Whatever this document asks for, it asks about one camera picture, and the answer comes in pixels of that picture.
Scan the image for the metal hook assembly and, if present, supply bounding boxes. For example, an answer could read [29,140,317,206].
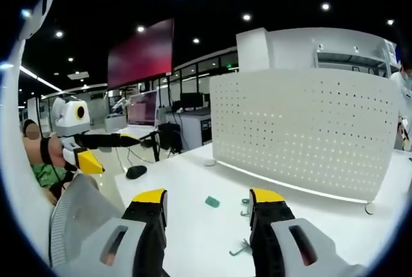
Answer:
[229,238,252,256]

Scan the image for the large red wall screen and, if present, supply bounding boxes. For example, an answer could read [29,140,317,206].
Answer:
[106,18,176,91]

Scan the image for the black office chair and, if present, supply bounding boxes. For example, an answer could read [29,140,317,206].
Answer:
[156,122,183,156]

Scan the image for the black computer mouse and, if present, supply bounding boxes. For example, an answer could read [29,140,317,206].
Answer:
[126,165,148,180]

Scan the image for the white perforated mounting plate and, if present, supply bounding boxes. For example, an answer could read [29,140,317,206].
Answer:
[205,68,400,215]

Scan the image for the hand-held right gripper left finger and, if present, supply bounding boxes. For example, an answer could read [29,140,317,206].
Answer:
[73,188,169,277]

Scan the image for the person's left hand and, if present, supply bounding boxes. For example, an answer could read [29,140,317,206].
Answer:
[48,137,66,166]

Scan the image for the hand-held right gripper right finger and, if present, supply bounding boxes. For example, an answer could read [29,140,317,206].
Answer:
[249,187,368,277]

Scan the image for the black desktop monitors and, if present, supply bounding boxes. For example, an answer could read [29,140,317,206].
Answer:
[179,92,211,111]

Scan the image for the grey metal shelf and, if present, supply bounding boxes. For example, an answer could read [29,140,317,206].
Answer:
[313,39,397,79]

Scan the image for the white curved stand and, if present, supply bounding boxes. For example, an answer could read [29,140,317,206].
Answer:
[0,0,62,213]

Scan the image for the white-framed monitor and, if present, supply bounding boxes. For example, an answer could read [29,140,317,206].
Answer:
[126,90,160,129]

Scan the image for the white partition cabinet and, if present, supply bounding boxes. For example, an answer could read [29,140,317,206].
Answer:
[236,26,398,75]

